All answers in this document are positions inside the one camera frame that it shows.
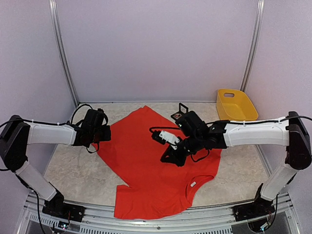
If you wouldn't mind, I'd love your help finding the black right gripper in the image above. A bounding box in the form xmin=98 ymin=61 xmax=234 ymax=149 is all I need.
xmin=160 ymin=133 xmax=204 ymax=166

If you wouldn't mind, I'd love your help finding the red t-shirt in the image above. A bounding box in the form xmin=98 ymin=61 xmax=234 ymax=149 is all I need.
xmin=97 ymin=106 xmax=221 ymax=219

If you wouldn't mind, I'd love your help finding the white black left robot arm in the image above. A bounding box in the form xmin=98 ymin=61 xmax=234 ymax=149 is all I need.
xmin=0 ymin=109 xmax=111 ymax=222

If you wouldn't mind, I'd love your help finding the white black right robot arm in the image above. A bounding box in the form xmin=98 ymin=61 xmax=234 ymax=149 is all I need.
xmin=152 ymin=111 xmax=312 ymax=221

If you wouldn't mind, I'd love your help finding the black display box red brooch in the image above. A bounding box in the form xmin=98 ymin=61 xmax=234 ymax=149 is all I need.
xmin=170 ymin=102 xmax=189 ymax=120

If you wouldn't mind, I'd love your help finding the yellow plastic basket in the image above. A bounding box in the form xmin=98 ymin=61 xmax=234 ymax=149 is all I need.
xmin=216 ymin=89 xmax=258 ymax=121

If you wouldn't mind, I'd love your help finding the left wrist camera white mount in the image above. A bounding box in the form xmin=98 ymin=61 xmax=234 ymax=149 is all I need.
xmin=82 ymin=108 xmax=108 ymax=129

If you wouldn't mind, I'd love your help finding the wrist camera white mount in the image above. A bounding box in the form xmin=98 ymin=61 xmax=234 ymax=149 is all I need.
xmin=152 ymin=130 xmax=181 ymax=150
xmin=82 ymin=108 xmax=108 ymax=129

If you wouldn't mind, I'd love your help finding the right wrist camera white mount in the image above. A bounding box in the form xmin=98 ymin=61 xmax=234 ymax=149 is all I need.
xmin=152 ymin=130 xmax=181 ymax=150

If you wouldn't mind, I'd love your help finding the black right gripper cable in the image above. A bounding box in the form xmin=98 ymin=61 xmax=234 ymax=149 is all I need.
xmin=149 ymin=126 xmax=212 ymax=163

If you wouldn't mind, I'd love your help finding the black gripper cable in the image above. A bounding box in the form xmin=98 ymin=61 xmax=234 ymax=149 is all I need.
xmin=65 ymin=104 xmax=100 ymax=155
xmin=149 ymin=126 xmax=212 ymax=163

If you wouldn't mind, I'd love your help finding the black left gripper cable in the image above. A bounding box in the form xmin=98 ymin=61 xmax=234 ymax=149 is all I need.
xmin=65 ymin=104 xmax=100 ymax=155

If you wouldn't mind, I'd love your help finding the grey aluminium front rail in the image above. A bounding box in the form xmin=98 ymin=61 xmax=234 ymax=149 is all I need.
xmin=17 ymin=193 xmax=302 ymax=234

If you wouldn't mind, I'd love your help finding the grey corner post left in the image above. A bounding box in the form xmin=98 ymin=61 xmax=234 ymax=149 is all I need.
xmin=49 ymin=0 xmax=79 ymax=107

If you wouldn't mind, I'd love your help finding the grey corner post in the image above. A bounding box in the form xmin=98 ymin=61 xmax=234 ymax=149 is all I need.
xmin=240 ymin=0 xmax=265 ymax=92
xmin=49 ymin=0 xmax=79 ymax=107

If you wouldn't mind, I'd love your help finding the grey corner post right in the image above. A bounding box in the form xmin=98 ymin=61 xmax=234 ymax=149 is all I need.
xmin=240 ymin=0 xmax=265 ymax=92

